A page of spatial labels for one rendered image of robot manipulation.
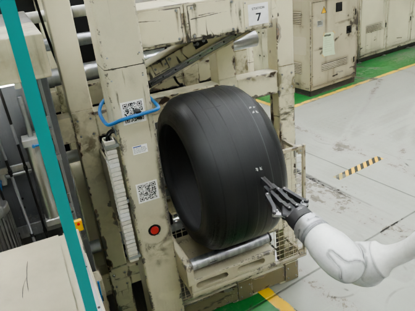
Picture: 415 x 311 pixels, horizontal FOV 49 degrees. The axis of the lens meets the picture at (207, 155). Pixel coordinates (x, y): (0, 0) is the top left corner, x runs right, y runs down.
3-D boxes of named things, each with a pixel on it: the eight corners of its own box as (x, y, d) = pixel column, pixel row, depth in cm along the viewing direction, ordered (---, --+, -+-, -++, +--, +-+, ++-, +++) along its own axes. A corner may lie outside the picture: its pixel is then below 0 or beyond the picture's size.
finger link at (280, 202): (292, 217, 133) (288, 219, 133) (271, 197, 142) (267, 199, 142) (293, 207, 131) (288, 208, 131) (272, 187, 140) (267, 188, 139)
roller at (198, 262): (190, 274, 166) (189, 265, 163) (185, 266, 169) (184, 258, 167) (272, 244, 177) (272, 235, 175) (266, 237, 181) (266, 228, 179)
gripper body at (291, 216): (318, 209, 127) (299, 191, 135) (293, 218, 125) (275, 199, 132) (316, 229, 131) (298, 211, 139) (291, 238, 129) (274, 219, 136)
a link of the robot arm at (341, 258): (294, 245, 121) (320, 258, 129) (331, 286, 109) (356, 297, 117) (320, 215, 120) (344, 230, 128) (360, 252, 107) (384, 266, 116)
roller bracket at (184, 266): (189, 288, 163) (185, 266, 158) (155, 234, 196) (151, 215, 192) (197, 285, 164) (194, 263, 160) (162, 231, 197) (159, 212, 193)
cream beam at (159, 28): (129, 55, 161) (121, 12, 155) (113, 45, 183) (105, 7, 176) (274, 28, 182) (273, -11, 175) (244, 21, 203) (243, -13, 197)
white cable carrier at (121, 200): (129, 262, 163) (104, 142, 143) (126, 255, 167) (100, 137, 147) (141, 258, 165) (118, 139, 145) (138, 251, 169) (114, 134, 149)
